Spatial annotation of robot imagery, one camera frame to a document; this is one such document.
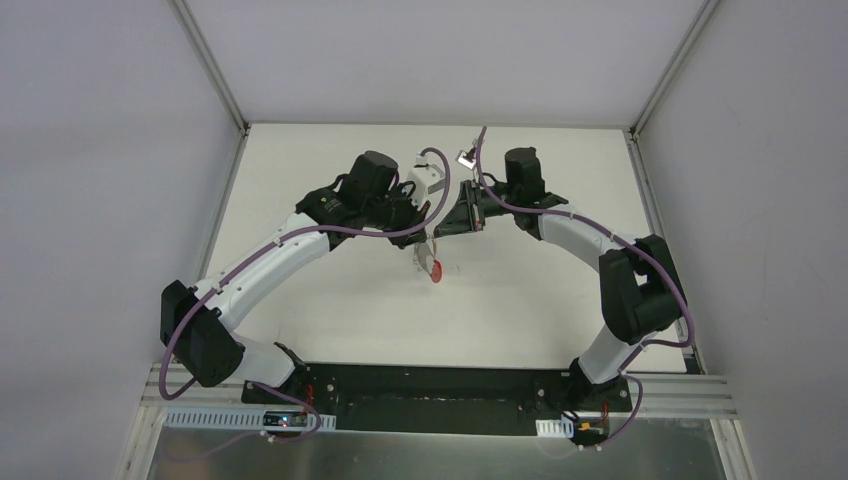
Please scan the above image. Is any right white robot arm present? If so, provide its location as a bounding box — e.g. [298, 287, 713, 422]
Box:
[434, 147, 689, 410]

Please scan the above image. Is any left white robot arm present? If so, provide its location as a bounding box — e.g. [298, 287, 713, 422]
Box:
[160, 151, 450, 405]

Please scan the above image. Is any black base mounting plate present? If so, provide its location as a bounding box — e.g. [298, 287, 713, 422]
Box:
[279, 363, 633, 436]

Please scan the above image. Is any right controller board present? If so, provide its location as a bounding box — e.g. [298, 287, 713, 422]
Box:
[573, 419, 609, 441]

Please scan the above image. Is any controller board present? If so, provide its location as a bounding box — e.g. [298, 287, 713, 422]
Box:
[263, 411, 311, 430]
[573, 419, 609, 441]

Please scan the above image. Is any left controller board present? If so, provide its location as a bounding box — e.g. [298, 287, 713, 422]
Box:
[263, 411, 311, 430]

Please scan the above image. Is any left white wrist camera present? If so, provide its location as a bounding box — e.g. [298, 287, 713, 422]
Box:
[402, 155, 445, 209]

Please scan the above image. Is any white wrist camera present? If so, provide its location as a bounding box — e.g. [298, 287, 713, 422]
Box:
[402, 155, 445, 209]
[456, 142, 480, 170]

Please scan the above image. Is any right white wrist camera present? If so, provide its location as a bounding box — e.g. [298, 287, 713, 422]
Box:
[456, 142, 480, 170]

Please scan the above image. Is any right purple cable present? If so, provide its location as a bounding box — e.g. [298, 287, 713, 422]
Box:
[471, 125, 696, 458]

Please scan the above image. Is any right white slotted cable duct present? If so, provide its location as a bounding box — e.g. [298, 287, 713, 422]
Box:
[535, 416, 575, 439]

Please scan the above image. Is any aluminium frame rail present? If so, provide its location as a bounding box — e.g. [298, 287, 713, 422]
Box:
[140, 362, 738, 420]

